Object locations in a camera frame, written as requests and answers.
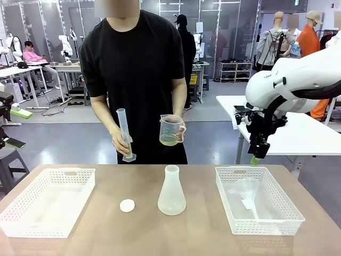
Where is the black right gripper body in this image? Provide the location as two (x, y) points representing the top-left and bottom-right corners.
(248, 108), (288, 146)

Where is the clear plastic funnel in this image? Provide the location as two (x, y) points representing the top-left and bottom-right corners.
(228, 177), (261, 220)

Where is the clear plastic measuring beaker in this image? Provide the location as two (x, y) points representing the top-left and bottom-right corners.
(159, 114), (186, 147)

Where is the clear plastic graduated cylinder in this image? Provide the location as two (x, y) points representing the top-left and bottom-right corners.
(116, 108), (137, 163)

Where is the person's right forearm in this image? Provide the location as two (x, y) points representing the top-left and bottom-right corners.
(90, 95), (122, 134)

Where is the person's left forearm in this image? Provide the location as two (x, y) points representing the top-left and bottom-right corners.
(172, 78), (188, 127)

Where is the person's left hand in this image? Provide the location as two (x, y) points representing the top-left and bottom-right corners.
(173, 123), (187, 142)

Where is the person's right hand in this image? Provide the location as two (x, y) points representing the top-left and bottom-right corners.
(111, 125), (133, 157)

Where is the white side table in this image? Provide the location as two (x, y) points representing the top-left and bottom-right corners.
(215, 94), (341, 179)

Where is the small white paper label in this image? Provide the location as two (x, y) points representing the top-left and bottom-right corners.
(241, 198), (254, 212)

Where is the shoe rack with shoes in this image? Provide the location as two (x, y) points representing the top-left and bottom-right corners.
(219, 60), (254, 83)

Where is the white perforated plastic basket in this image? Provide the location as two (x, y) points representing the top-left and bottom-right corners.
(0, 167), (96, 238)
(215, 166), (306, 236)

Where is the mannequin in grey shirt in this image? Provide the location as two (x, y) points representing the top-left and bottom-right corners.
(255, 11), (296, 72)

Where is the mannequin in orange suit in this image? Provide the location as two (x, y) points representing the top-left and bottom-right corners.
(296, 10), (330, 121)

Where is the translucent plastic conical flask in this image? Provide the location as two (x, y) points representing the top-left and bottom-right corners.
(157, 164), (186, 216)

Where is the person in black cap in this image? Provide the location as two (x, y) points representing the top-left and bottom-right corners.
(173, 14), (197, 110)

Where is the person in black t-shirt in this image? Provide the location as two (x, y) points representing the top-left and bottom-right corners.
(79, 9), (189, 165)

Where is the white round flask stopper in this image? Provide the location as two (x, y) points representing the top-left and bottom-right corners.
(119, 198), (136, 213)

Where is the small grey stool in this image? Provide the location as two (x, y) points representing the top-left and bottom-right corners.
(83, 85), (92, 107)

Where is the white workbench table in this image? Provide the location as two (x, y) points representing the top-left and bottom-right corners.
(49, 62), (83, 103)

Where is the green and white device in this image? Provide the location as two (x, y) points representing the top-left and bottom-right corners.
(10, 103), (34, 119)

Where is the person in pink hoodie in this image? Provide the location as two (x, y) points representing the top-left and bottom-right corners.
(22, 41), (61, 90)

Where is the grey plastic step stool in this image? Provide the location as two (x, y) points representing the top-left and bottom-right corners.
(0, 148), (30, 195)

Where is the white office desk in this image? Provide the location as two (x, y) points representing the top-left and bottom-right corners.
(0, 65), (50, 110)

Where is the black machine at edge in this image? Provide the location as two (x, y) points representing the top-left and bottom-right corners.
(0, 91), (14, 126)

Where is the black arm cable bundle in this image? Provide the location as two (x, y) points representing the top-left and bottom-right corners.
(262, 84), (341, 139)

